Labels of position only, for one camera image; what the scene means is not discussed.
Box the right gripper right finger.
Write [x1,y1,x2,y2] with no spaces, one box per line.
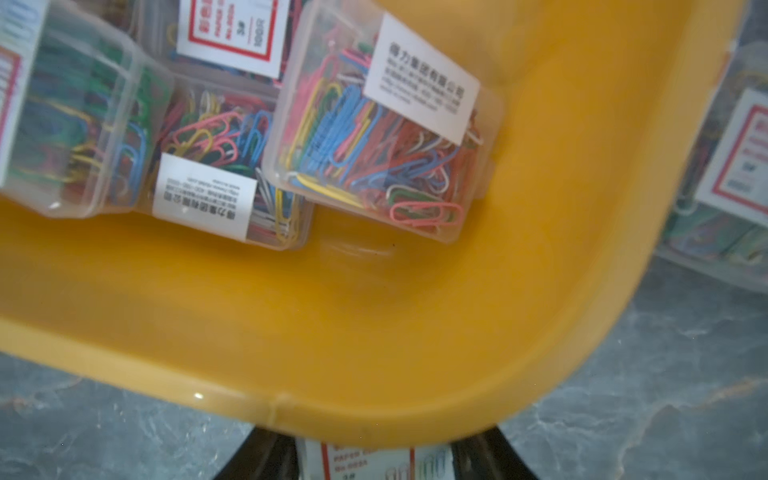
[451,427,537,480]

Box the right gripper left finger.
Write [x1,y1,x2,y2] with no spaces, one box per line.
[213,427,299,480]

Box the clear paper clip box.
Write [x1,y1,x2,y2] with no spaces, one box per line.
[297,439,456,480]

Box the yellow plastic tray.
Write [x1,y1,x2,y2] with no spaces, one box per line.
[1,1,745,448]

